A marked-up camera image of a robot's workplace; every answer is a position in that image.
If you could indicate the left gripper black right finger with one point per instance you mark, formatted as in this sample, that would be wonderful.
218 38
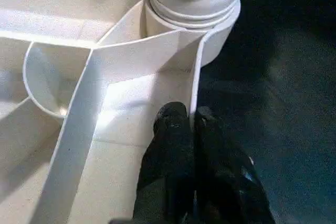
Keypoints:
225 179

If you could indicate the white plastic table top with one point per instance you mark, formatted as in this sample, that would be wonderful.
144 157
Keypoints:
78 103

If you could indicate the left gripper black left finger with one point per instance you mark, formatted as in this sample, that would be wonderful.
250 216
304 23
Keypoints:
168 169

